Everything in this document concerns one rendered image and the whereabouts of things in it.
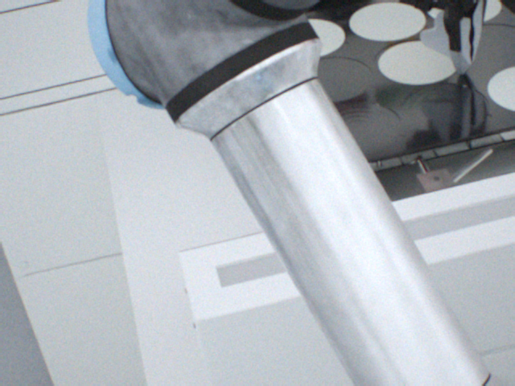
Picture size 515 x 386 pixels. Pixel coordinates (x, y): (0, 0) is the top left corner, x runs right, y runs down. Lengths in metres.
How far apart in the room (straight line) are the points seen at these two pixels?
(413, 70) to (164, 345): 0.46
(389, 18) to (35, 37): 0.48
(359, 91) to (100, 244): 0.57
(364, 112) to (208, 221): 0.22
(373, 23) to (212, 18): 0.74
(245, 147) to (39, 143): 0.87
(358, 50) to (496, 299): 0.46
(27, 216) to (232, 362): 0.72
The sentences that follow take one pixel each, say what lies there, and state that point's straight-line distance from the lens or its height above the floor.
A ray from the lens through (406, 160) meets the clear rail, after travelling 1.14.
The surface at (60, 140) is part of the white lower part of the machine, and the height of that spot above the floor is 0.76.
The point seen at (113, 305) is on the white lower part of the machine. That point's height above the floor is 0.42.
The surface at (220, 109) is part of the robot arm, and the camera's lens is 0.68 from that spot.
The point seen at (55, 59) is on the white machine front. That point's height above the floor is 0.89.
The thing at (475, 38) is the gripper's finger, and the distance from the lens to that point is 1.26.
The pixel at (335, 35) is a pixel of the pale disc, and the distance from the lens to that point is 1.37.
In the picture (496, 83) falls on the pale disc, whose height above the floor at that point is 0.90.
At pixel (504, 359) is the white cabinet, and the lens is 1.06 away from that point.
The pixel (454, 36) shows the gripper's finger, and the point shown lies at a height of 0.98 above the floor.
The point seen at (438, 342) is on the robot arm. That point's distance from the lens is 0.69.
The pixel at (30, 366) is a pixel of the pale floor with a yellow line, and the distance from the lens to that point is 2.27.
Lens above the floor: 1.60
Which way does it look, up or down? 38 degrees down
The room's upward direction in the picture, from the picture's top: 9 degrees counter-clockwise
